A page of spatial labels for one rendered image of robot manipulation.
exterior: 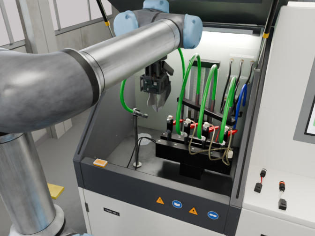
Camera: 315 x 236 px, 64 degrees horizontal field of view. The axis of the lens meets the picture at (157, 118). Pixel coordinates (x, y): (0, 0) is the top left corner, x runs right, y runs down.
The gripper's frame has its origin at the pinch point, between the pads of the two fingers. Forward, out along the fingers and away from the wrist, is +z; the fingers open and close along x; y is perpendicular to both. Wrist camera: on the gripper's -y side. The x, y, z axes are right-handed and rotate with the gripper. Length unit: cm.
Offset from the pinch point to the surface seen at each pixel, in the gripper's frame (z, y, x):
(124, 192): 37.1, 9.4, -10.8
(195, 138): 22.7, -19.2, 10.7
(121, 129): 32, -27, -32
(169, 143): 24.2, -13.4, 0.6
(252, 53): -12, -44, 28
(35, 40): 10, -107, -165
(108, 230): 67, 9, -22
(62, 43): 27, -161, -184
